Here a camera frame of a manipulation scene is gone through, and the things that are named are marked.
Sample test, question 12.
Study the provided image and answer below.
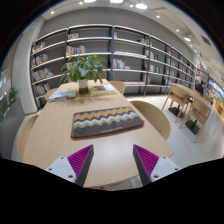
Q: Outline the green potted plant, white pot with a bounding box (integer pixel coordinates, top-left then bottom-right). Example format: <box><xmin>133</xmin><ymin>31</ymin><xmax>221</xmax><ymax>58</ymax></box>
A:
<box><xmin>59</xmin><ymin>54</ymin><xmax>108</xmax><ymax>95</ymax></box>

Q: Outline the yellow cover book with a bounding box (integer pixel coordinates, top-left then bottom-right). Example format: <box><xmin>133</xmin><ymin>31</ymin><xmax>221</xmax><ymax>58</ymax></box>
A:
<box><xmin>89</xmin><ymin>84</ymin><xmax>118</xmax><ymax>98</ymax></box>

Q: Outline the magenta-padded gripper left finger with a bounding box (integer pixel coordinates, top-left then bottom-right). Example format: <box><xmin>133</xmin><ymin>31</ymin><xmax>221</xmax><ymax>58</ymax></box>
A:
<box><xmin>45</xmin><ymin>144</ymin><xmax>95</xmax><ymax>187</ymax></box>

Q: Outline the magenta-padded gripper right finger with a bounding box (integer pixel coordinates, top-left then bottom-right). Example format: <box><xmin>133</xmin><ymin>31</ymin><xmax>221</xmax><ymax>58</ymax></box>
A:
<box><xmin>132</xmin><ymin>144</ymin><xmax>181</xmax><ymax>187</ymax></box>

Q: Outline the round-backed wooden chair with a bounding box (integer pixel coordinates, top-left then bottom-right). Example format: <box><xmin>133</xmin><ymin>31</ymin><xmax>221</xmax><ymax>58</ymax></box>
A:
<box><xmin>16</xmin><ymin>114</ymin><xmax>39</xmax><ymax>161</ymax></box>
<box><xmin>43</xmin><ymin>87</ymin><xmax>61</xmax><ymax>101</ymax></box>
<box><xmin>129</xmin><ymin>100</ymin><xmax>172</xmax><ymax>141</ymax></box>
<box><xmin>109</xmin><ymin>80</ymin><xmax>127</xmax><ymax>95</ymax></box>

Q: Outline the zigzag-striped towel with grey back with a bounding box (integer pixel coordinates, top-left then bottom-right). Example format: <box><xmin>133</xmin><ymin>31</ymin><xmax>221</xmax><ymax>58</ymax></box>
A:
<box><xmin>70</xmin><ymin>105</ymin><xmax>145</xmax><ymax>139</ymax></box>

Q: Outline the small green plant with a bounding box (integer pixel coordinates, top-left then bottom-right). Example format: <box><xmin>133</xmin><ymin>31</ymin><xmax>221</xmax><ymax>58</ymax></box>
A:
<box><xmin>7</xmin><ymin>87</ymin><xmax>19</xmax><ymax>104</ymax></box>

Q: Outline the grey partition counter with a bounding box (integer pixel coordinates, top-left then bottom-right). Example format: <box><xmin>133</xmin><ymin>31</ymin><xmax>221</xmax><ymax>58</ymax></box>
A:
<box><xmin>0</xmin><ymin>98</ymin><xmax>26</xmax><ymax>160</ymax></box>

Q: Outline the grey shelf unit with books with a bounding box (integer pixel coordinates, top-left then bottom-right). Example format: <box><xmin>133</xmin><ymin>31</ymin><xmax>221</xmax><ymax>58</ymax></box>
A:
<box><xmin>29</xmin><ymin>23</ymin><xmax>198</xmax><ymax>109</ymax></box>

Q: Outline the person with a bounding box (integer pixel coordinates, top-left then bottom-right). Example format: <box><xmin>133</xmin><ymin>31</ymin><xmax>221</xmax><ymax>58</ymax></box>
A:
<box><xmin>194</xmin><ymin>79</ymin><xmax>209</xmax><ymax>96</ymax></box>

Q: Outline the white cover book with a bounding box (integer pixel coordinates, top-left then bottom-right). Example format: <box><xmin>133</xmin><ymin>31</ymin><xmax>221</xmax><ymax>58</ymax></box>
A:
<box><xmin>48</xmin><ymin>88</ymin><xmax>78</xmax><ymax>102</ymax></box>

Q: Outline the light wooden side table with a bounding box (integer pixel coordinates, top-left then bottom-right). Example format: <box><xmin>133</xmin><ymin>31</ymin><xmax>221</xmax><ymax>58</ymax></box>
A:
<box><xmin>169</xmin><ymin>82</ymin><xmax>214</xmax><ymax>131</ymax></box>

